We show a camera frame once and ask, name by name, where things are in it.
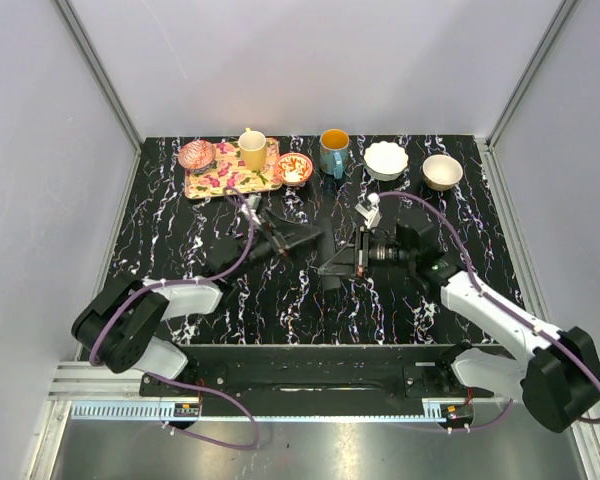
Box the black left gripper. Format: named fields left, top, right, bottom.
left=229, top=209, right=321, bottom=282

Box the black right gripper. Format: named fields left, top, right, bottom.
left=319, top=225, right=415, bottom=279

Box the black remote control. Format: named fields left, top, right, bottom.
left=319, top=224, right=342, bottom=292

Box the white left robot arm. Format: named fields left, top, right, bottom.
left=71, top=209, right=323, bottom=396

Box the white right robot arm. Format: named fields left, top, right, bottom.
left=318, top=211, right=600, bottom=433

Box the orange patterned bowl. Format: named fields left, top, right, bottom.
left=274, top=152, right=313, bottom=187

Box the floral rectangular tray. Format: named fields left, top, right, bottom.
left=184, top=137, right=282, bottom=200

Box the yellow mug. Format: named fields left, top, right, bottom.
left=238, top=128, right=267, bottom=171

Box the blue mug orange inside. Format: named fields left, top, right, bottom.
left=320, top=129, right=349, bottom=179

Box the white scalloped bowl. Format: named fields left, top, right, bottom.
left=363, top=141, right=409, bottom=181

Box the pink patterned bowl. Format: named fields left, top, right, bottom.
left=178, top=140, right=216, bottom=174

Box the cream floral bowl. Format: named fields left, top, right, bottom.
left=422, top=154, right=464, bottom=192

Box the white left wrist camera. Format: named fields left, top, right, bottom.
left=240, top=194, right=261, bottom=227

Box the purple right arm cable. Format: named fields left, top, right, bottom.
left=377, top=191, right=600, bottom=434

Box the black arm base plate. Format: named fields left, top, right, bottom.
left=138, top=363, right=496, bottom=399

